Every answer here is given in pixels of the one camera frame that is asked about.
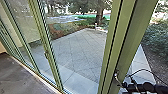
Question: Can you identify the green garden shrub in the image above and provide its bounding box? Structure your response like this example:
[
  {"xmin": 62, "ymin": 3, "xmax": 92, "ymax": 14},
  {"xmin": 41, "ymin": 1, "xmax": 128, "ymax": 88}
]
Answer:
[{"xmin": 141, "ymin": 19, "xmax": 168, "ymax": 62}]

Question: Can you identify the white outdoor bench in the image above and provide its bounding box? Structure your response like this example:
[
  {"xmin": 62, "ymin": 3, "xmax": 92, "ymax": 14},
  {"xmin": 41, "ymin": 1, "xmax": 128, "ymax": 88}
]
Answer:
[{"xmin": 93, "ymin": 22, "xmax": 101, "ymax": 32}]

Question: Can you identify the dark tree trunk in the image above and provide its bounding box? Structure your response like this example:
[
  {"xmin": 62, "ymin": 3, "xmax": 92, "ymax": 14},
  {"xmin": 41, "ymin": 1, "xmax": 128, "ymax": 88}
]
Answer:
[{"xmin": 95, "ymin": 0, "xmax": 105, "ymax": 27}]

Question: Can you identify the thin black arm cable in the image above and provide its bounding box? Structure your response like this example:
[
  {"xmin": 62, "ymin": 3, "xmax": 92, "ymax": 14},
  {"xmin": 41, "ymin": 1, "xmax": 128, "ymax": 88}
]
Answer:
[{"xmin": 127, "ymin": 67, "xmax": 159, "ymax": 85}]

